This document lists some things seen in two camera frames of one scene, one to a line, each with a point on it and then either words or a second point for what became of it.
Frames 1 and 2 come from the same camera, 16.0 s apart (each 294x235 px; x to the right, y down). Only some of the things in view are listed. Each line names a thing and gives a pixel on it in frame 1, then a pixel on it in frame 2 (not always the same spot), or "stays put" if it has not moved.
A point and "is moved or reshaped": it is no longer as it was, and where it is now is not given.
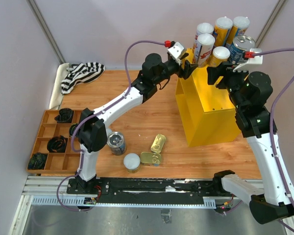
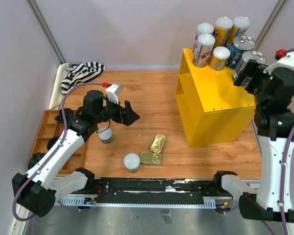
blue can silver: (241, 44) stays put
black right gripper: (225, 69) -> (252, 68)
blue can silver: (116, 142) is moved or reshaped
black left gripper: (189, 68) -> (126, 115)
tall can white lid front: (205, 43) stays put
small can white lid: (220, 54) stays put
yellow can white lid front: (132, 162) stays put
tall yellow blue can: (240, 24) stays put
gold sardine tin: (158, 143) stays put
